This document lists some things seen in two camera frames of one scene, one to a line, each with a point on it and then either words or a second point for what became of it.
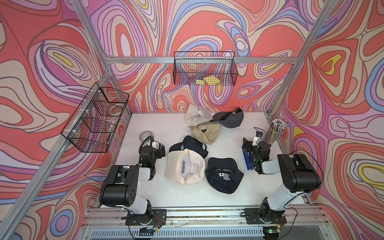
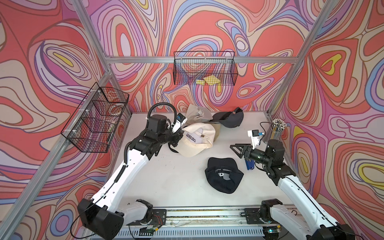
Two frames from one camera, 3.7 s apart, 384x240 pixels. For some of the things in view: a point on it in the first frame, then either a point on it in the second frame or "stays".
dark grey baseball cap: x=229 y=119 stays
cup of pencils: x=277 y=126 stays
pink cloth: x=185 y=166 → x=196 y=138
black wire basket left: x=90 y=128 stays
